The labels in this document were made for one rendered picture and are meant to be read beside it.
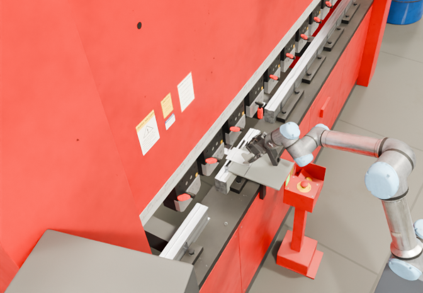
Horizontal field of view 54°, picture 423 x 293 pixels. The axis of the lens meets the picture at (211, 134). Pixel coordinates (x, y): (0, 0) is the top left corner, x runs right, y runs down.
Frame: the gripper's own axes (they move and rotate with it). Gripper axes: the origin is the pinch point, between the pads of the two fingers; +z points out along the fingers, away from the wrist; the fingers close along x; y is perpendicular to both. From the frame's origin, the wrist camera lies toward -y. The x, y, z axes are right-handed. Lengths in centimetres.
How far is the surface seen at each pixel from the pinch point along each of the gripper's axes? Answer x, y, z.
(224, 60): 11, 43, -45
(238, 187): 10.8, -6.3, 8.1
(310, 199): -8.2, -38.5, -1.1
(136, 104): 59, 53, -57
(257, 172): 5.3, -6.1, -4.2
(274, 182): 7.5, -13.1, -10.2
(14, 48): 96, 66, -104
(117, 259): 104, 37, -92
